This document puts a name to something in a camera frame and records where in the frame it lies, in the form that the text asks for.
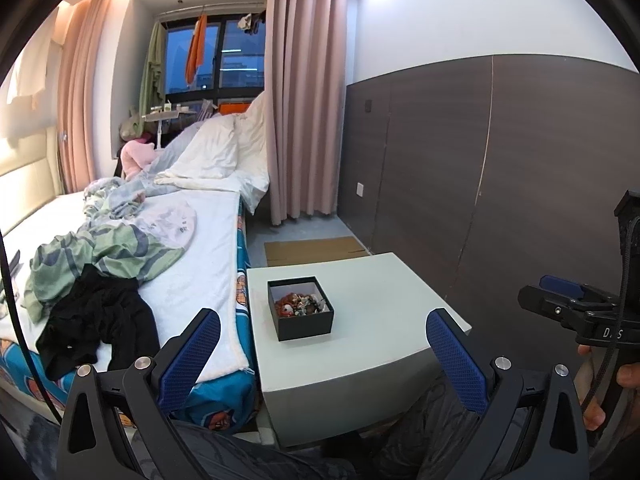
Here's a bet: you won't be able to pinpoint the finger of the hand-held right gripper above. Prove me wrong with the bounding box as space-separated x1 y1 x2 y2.
540 274 622 308
517 284 598 330

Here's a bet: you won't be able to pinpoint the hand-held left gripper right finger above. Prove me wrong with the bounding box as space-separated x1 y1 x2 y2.
425 308 592 480

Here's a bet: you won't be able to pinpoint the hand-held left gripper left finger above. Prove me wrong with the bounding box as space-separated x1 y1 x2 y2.
56 307 223 480

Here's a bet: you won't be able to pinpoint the black jewelry box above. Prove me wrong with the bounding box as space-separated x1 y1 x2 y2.
267 275 335 342

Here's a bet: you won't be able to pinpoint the pile of beaded bracelets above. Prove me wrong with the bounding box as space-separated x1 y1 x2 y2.
273 292 325 319

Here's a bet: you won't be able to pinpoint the person's right hand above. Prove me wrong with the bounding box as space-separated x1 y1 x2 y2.
576 343 640 433

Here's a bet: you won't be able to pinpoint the bed with white sheet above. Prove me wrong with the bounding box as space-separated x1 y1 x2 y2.
0 195 262 433

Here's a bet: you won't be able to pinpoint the black clothing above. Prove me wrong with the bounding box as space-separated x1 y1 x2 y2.
35 264 162 382

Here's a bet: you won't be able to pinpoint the white bedside table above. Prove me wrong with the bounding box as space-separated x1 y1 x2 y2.
245 252 473 449

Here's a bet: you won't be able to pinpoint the green patterned blanket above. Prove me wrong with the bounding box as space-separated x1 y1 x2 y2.
22 219 187 322

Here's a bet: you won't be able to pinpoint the white printed garment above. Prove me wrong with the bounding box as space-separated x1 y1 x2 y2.
129 199 199 252

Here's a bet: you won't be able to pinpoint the person's dark trouser legs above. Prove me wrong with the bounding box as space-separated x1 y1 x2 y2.
120 372 483 480

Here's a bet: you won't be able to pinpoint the flat brown cardboard sheet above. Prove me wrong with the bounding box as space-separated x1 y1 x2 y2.
263 236 372 267

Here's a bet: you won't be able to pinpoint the light blue crumpled blanket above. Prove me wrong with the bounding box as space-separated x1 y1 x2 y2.
81 176 151 218

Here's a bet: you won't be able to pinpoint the large white pillow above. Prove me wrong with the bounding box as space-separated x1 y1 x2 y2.
154 115 242 182

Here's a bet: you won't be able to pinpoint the pink plush toy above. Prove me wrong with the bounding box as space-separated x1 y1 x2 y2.
120 139 157 179

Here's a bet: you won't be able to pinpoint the green plush toy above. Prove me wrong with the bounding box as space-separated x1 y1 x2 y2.
119 107 147 142

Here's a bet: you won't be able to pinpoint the beige bed headboard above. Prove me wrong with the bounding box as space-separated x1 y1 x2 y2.
0 126 67 232

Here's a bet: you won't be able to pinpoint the small white side table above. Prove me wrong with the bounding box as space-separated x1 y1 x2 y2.
142 102 197 150

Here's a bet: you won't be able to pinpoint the pink curtain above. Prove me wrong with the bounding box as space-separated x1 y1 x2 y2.
267 0 349 227
56 0 119 195

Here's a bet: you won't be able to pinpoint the green hanging garment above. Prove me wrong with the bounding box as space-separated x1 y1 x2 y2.
138 21 169 117

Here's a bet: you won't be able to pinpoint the dark window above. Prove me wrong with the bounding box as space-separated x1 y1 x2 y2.
161 11 267 107

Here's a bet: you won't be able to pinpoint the orange hanging garment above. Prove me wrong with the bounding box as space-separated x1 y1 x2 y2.
184 14 209 84

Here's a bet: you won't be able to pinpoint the black braided cable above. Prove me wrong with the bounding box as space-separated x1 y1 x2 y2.
579 209 640 413

